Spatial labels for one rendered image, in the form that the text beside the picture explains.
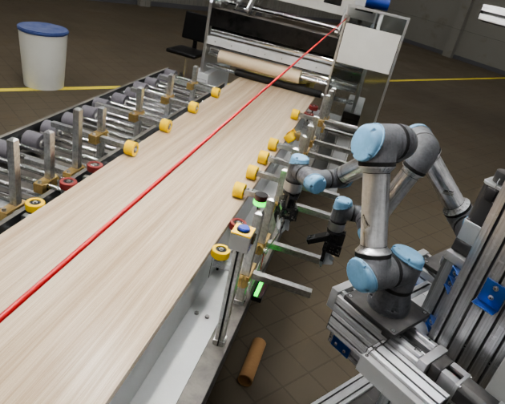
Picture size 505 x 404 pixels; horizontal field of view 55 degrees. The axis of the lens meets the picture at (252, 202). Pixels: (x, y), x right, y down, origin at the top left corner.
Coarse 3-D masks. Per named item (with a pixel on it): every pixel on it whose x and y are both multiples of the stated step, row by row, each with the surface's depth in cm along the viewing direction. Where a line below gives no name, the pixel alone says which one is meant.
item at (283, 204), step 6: (288, 192) 194; (300, 192) 196; (288, 198) 193; (294, 198) 192; (282, 204) 197; (288, 204) 196; (294, 204) 195; (282, 210) 197; (288, 210) 195; (294, 210) 195; (282, 216) 196; (288, 216) 197; (294, 216) 198
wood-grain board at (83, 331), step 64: (192, 128) 320; (256, 128) 344; (64, 192) 220; (128, 192) 231; (192, 192) 244; (0, 256) 175; (64, 256) 182; (128, 256) 189; (192, 256) 197; (64, 320) 154; (128, 320) 159; (0, 384) 130; (64, 384) 134
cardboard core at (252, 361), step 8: (256, 344) 274; (264, 344) 277; (248, 352) 270; (256, 352) 269; (248, 360) 263; (256, 360) 264; (248, 368) 258; (256, 368) 261; (240, 376) 254; (248, 376) 253; (240, 384) 257; (248, 384) 256
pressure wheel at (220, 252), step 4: (216, 244) 206; (220, 244) 207; (224, 244) 207; (212, 248) 203; (216, 248) 204; (220, 248) 204; (224, 248) 205; (228, 248) 205; (212, 252) 203; (216, 252) 201; (220, 252) 202; (224, 252) 202; (228, 252) 203; (212, 256) 203; (216, 256) 202; (220, 256) 201; (224, 256) 202; (228, 256) 204; (220, 260) 202; (224, 260) 203; (216, 268) 208
